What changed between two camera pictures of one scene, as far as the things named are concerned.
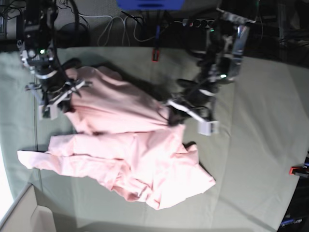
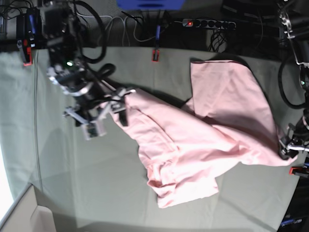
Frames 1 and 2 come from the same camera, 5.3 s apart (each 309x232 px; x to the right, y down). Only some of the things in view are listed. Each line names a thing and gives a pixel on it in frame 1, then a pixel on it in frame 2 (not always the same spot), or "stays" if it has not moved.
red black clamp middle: [155, 53] stays
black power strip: [199, 22] stays
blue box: [150, 5] stays
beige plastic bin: [25, 215] stays
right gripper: [196, 103] → [296, 139]
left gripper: [59, 95] → [91, 112]
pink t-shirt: [124, 139] → [230, 118]
